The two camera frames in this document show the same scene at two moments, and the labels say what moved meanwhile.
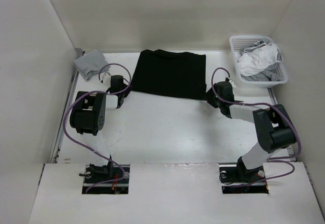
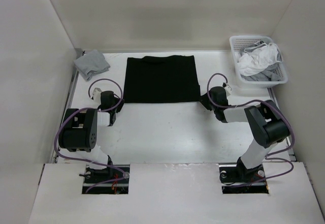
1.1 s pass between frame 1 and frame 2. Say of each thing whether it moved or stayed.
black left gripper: moved
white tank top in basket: stayed
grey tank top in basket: stayed
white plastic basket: stayed
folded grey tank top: stayed
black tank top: moved
